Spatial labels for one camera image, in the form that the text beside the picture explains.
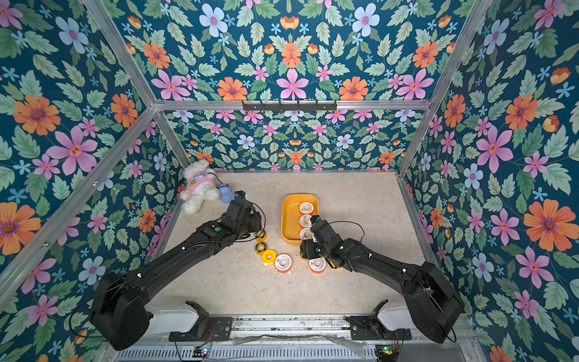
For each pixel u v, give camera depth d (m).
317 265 0.86
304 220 0.99
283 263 0.87
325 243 0.64
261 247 0.93
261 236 0.95
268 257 0.89
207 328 0.69
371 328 0.67
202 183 1.04
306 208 1.03
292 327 0.75
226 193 1.02
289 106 0.93
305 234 0.94
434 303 0.41
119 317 0.40
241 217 0.64
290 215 1.02
